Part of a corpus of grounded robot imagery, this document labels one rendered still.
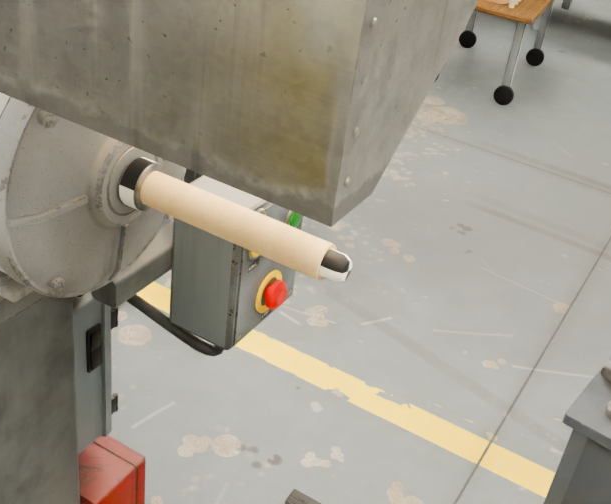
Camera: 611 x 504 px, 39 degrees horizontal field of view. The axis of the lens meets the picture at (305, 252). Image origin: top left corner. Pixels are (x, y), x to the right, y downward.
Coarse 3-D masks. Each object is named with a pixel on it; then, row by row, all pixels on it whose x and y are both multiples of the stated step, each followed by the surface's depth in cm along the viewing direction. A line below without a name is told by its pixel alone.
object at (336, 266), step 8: (328, 256) 69; (336, 256) 69; (344, 256) 69; (328, 264) 69; (336, 264) 69; (344, 264) 69; (320, 272) 69; (328, 272) 69; (336, 272) 69; (344, 272) 69; (336, 280) 69; (344, 280) 70
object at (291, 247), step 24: (144, 192) 75; (168, 192) 74; (192, 192) 74; (192, 216) 74; (216, 216) 72; (240, 216) 72; (264, 216) 72; (240, 240) 72; (264, 240) 71; (288, 240) 70; (312, 240) 70; (288, 264) 70; (312, 264) 69
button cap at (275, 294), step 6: (276, 282) 111; (282, 282) 112; (270, 288) 111; (276, 288) 111; (282, 288) 111; (264, 294) 112; (270, 294) 110; (276, 294) 111; (282, 294) 112; (270, 300) 111; (276, 300) 111; (282, 300) 113; (270, 306) 111; (276, 306) 112
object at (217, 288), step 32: (224, 192) 104; (288, 224) 110; (192, 256) 106; (224, 256) 103; (192, 288) 108; (224, 288) 105; (256, 288) 109; (288, 288) 119; (160, 320) 115; (192, 320) 111; (224, 320) 108; (256, 320) 113
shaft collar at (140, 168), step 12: (132, 168) 75; (144, 168) 75; (156, 168) 76; (120, 180) 76; (132, 180) 75; (144, 180) 75; (120, 192) 76; (132, 192) 75; (132, 204) 76; (144, 204) 77
